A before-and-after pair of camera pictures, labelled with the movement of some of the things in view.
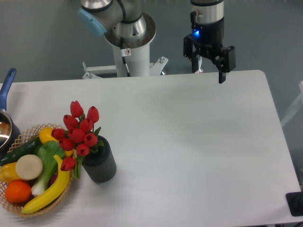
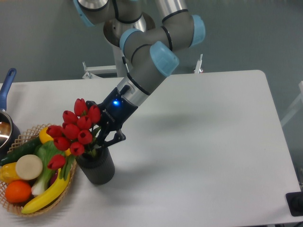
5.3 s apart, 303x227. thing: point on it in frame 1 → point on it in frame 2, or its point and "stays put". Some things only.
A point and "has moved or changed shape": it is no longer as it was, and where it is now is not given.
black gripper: (209, 37) → (115, 111)
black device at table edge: (295, 203) stays put
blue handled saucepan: (9, 132) stays put
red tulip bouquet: (78, 136) has moved or changed shape
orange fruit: (18, 191) stays put
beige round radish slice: (29, 167) stays put
